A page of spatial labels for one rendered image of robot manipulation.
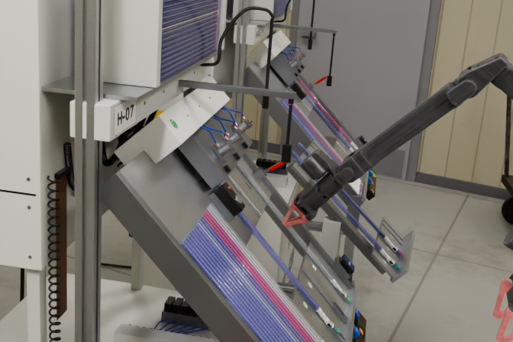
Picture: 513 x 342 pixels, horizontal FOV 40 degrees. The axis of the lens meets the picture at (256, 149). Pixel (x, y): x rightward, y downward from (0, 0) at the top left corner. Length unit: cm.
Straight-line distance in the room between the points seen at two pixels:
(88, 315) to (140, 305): 70
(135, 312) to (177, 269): 73
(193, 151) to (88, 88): 43
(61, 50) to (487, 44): 416
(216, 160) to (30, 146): 46
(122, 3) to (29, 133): 31
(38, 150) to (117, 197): 18
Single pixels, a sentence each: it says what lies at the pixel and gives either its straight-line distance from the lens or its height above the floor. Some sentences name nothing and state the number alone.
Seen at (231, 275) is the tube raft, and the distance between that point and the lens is 152.
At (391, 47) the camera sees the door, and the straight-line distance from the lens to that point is 540.
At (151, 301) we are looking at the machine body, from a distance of 220.
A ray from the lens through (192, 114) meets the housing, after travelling 169.
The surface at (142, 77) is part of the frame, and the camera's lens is 144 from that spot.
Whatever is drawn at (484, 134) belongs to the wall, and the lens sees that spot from 542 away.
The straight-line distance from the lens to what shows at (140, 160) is 152.
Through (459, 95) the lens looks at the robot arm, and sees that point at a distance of 174.
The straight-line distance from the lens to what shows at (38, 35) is 140.
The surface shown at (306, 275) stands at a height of 84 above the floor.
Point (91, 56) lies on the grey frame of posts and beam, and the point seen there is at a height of 147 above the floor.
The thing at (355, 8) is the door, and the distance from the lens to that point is 545.
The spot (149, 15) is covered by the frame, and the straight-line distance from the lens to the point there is 141.
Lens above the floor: 169
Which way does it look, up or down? 16 degrees down
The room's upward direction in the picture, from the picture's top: 4 degrees clockwise
